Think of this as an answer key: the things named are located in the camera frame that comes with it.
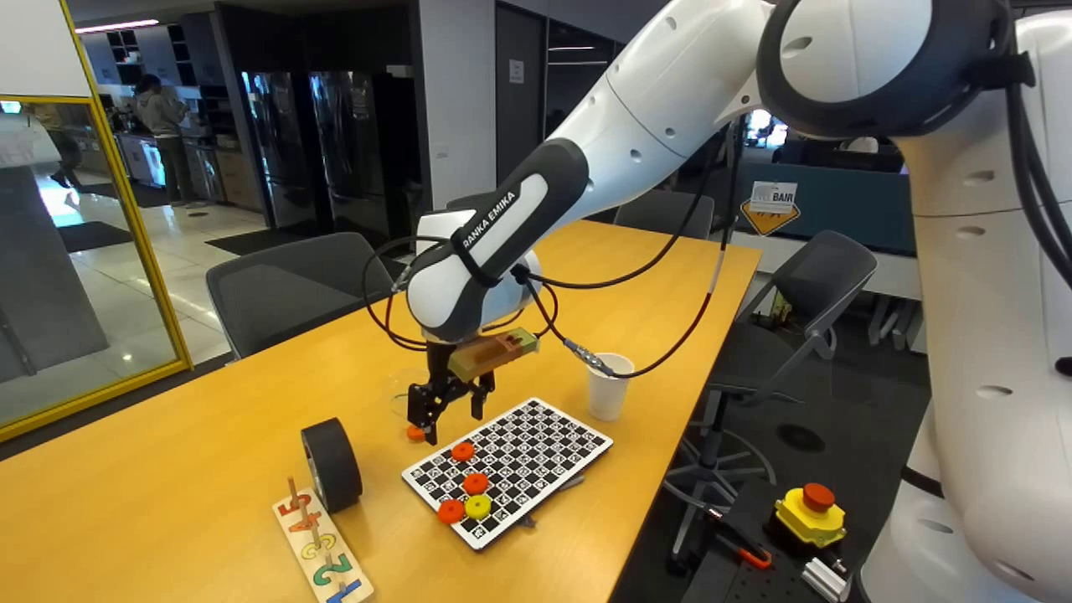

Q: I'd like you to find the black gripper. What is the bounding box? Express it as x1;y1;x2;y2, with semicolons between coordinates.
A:
400;343;502;450

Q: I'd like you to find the white paper cup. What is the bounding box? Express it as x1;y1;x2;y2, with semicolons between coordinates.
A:
587;347;637;424

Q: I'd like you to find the black white marker board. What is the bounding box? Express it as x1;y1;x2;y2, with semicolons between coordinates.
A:
398;394;616;557

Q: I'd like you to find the black tape roll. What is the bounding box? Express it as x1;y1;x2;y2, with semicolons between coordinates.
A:
297;415;366;518

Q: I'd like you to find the wooden number puzzle board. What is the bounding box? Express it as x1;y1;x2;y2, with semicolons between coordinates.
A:
266;476;377;603

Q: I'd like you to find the grey office chair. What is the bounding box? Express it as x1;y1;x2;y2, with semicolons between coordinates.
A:
204;229;400;363
443;191;500;218
616;185;721;242

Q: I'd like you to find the dark floor mat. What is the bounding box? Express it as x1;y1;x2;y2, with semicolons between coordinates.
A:
52;218;140;254
204;220;328;258

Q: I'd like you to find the black glass cabinet row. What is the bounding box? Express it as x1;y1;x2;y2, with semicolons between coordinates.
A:
214;29;429;243

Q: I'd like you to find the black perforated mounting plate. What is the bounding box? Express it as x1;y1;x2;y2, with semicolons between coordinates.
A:
676;488;885;603

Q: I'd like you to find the yellow red emergency stop button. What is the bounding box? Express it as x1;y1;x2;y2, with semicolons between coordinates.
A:
772;479;849;554

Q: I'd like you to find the white sign yellow stand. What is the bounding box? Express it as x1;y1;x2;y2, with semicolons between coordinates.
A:
735;176;803;238

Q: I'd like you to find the dark grey swivel chair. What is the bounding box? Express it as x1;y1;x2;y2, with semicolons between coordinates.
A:
662;229;881;566

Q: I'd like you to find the small white metal block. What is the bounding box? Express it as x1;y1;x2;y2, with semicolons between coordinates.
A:
798;554;853;603

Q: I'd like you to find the person in grey shirt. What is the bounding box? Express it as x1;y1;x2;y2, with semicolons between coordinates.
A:
130;69;193;153

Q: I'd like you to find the blue partition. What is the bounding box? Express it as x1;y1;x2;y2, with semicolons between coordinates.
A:
730;153;910;262

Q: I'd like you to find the yellow framed partition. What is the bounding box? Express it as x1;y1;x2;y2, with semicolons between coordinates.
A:
0;0;193;447

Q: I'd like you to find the black looped gripper cable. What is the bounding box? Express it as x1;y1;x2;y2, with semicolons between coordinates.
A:
358;230;562;356

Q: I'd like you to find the black hanging arm cable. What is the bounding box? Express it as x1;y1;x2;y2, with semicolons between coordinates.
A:
505;112;750;382

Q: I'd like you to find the red handled tool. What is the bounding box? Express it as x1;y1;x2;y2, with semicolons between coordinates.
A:
712;534;777;573

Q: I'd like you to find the black base cable bundle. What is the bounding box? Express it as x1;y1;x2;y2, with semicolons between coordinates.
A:
997;43;1072;378

